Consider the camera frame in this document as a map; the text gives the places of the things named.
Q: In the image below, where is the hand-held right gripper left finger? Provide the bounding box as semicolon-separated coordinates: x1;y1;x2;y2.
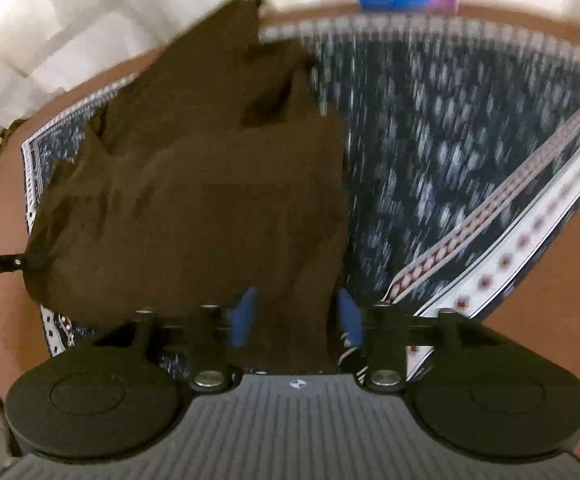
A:
92;287;259;392

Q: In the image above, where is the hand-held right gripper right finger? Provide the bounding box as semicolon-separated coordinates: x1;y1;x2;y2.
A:
337;290;491;395

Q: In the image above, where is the dark brown long-sleeved garment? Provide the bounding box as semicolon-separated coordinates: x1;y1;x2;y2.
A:
22;0;353;376

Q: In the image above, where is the dark blue patterned blanket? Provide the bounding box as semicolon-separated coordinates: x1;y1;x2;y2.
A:
21;12;580;383

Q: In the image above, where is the white curtain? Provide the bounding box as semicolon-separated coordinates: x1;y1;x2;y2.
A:
0;0;580;136

